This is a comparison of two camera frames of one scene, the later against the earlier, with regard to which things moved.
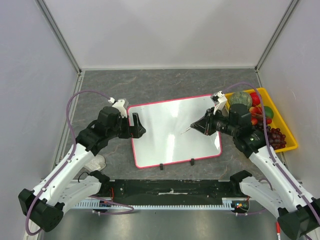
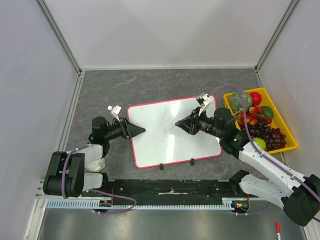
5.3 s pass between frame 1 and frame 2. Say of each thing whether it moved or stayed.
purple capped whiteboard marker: moved
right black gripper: moved
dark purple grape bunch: stayed
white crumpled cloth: stayed
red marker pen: stayed
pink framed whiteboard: stayed
